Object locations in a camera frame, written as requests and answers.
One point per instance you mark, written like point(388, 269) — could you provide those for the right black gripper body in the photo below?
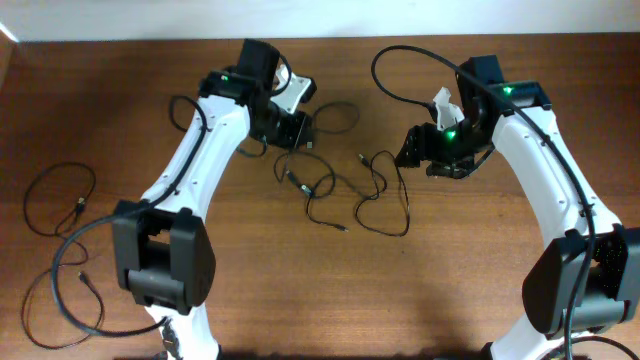
point(427, 145)

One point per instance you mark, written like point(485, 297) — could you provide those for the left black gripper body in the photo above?
point(288, 128)

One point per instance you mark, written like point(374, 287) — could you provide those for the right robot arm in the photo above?
point(587, 278)

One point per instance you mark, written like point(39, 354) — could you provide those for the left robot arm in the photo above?
point(163, 255)

